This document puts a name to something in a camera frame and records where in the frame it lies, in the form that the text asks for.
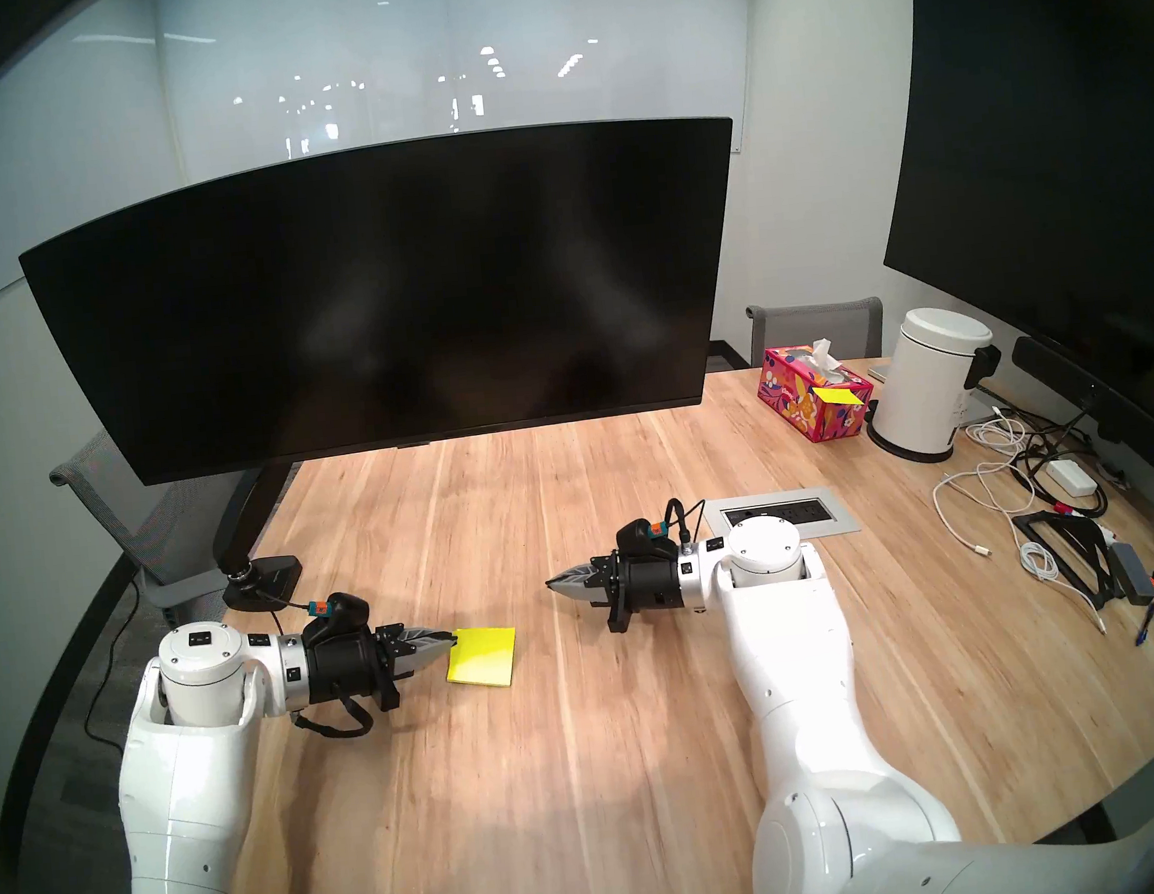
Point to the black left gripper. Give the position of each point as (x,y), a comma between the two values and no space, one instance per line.
(345,667)

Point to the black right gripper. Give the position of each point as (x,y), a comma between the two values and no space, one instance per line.
(649,585)

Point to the yellow sticky note pad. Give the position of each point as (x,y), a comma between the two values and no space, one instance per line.
(485,658)

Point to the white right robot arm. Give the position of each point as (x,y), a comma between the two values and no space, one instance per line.
(796,653)

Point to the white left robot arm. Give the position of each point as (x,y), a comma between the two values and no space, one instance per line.
(175,787)

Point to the yellow note on tissue box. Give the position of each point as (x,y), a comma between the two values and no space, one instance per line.
(834,394)

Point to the curved black computer monitor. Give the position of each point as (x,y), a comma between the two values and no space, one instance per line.
(373,298)

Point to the grey table power socket panel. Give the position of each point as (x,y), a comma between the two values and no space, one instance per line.
(830,527)

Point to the red floral tissue box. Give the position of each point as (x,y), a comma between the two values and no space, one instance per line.
(804,403)

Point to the grey mesh office chair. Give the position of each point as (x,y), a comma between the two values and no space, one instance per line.
(818,329)
(142,529)

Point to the white cylindrical pedal bin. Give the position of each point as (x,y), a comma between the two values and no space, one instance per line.
(924,391)

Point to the black triangular folding stand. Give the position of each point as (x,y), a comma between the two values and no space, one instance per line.
(1058,521)

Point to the white power adapter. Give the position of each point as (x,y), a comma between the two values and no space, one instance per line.
(1072,476)

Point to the black video sound bar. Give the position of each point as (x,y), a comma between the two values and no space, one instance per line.
(1085,396)

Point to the grey adapter dongle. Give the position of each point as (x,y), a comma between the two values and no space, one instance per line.
(1130,568)

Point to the blue pen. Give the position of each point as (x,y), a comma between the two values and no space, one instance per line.
(1145,622)

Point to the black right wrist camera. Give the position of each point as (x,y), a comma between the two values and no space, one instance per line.
(637,536)

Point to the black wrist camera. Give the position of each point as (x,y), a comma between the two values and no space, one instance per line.
(345,612)
(637,536)

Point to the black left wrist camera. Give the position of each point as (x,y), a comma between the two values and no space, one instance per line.
(345,612)

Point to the frosted glass wall board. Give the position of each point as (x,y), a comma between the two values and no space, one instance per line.
(402,54)

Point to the large black wall television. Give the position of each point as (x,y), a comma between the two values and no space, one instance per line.
(1044,159)

